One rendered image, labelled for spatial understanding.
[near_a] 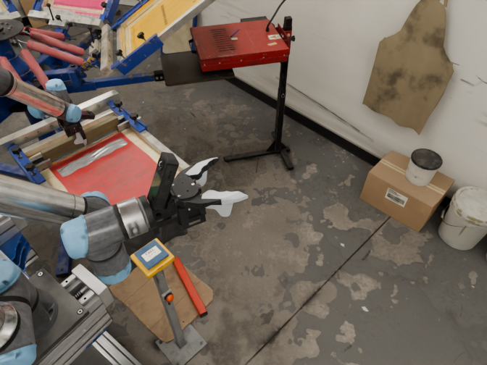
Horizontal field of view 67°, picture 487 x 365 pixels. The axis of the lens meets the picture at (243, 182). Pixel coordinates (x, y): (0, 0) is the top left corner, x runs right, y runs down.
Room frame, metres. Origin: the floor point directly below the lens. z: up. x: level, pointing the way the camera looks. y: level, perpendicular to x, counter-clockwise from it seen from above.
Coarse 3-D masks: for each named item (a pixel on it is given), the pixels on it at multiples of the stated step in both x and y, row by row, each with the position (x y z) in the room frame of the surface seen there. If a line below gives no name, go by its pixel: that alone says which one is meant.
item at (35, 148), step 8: (104, 112) 1.72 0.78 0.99; (112, 112) 1.73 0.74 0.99; (88, 120) 1.65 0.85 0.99; (96, 120) 1.66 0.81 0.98; (56, 136) 1.51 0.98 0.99; (64, 136) 1.53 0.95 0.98; (144, 136) 1.51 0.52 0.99; (152, 136) 1.51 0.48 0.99; (40, 144) 1.45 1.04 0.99; (48, 144) 1.46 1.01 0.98; (152, 144) 1.45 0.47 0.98; (160, 144) 1.45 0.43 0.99; (24, 152) 1.39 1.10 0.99; (32, 152) 1.40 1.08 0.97; (160, 152) 1.40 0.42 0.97; (168, 152) 1.39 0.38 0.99; (184, 168) 1.27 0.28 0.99; (40, 184) 1.17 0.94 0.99; (48, 184) 1.17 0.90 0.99
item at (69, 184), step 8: (80, 152) 1.42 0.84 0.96; (88, 152) 1.42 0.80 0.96; (64, 160) 1.36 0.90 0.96; (72, 160) 1.36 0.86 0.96; (96, 160) 1.36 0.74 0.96; (56, 168) 1.31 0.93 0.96; (80, 168) 1.31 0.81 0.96; (88, 168) 1.31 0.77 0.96; (56, 176) 1.25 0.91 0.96; (72, 176) 1.25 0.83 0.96; (64, 184) 1.20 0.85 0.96; (72, 184) 1.20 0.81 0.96; (72, 192) 1.15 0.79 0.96; (80, 192) 1.15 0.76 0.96; (128, 192) 1.15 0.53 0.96; (112, 200) 1.10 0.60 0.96; (120, 200) 1.10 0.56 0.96
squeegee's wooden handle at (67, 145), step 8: (104, 120) 1.55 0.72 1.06; (112, 120) 1.56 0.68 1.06; (88, 128) 1.49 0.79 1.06; (96, 128) 1.50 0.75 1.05; (104, 128) 1.52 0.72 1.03; (112, 128) 1.55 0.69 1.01; (72, 136) 1.43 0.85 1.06; (88, 136) 1.46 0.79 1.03; (96, 136) 1.49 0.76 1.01; (56, 144) 1.37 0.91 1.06; (64, 144) 1.38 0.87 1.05; (72, 144) 1.40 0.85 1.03; (80, 144) 1.42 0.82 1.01; (48, 152) 1.32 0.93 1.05; (56, 152) 1.34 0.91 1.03; (64, 152) 1.37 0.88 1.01
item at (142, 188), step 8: (112, 136) 1.55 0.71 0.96; (120, 136) 1.55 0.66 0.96; (96, 144) 1.49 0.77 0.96; (104, 144) 1.49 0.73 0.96; (128, 144) 1.49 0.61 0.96; (112, 152) 1.42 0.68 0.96; (120, 152) 1.42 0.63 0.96; (136, 152) 1.42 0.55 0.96; (144, 152) 1.42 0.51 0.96; (104, 160) 1.36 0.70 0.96; (144, 160) 1.36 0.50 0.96; (152, 160) 1.36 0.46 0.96; (152, 168) 1.31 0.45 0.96; (152, 176) 1.25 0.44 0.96; (144, 184) 1.20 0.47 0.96; (136, 192) 1.15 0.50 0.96; (144, 192) 1.15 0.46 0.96
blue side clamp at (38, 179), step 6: (12, 156) 1.36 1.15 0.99; (24, 156) 1.34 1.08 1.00; (18, 162) 1.29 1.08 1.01; (24, 162) 1.30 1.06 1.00; (24, 168) 1.25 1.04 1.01; (30, 174) 1.22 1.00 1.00; (36, 174) 1.22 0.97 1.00; (30, 180) 1.21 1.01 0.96; (36, 180) 1.18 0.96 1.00; (42, 180) 1.18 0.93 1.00
